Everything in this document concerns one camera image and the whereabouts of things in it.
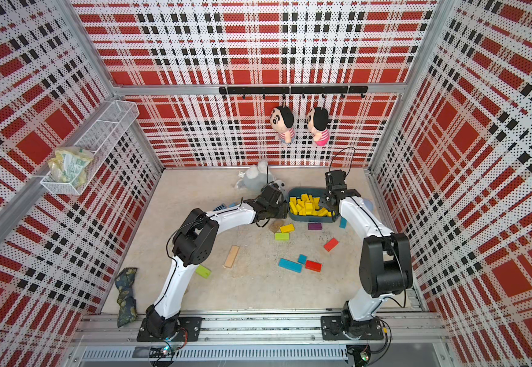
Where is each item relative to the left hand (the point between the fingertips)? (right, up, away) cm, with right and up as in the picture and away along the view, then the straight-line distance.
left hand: (287, 209), depth 102 cm
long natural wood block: (-22, -18, -12) cm, 31 cm away
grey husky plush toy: (-15, +14, +3) cm, 21 cm away
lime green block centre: (-2, -11, -7) cm, 13 cm away
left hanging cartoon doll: (-3, +37, -11) cm, 39 cm away
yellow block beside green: (0, -8, -4) cm, 9 cm away
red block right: (+18, -14, -8) cm, 25 cm away
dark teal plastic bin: (+15, +8, +12) cm, 21 cm away
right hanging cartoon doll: (+13, +37, -6) cm, 40 cm away
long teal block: (+1, -22, -12) cm, 25 cm away
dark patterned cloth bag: (-55, -32, -26) cm, 69 cm away
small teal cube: (+6, -19, -11) cm, 23 cm away
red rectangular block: (+10, -21, -13) cm, 27 cm away
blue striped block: (-30, +1, +3) cm, 30 cm away
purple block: (+12, -7, -4) cm, 14 cm away
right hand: (+18, +5, -10) cm, 21 cm away
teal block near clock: (+24, -5, -5) cm, 25 cm away
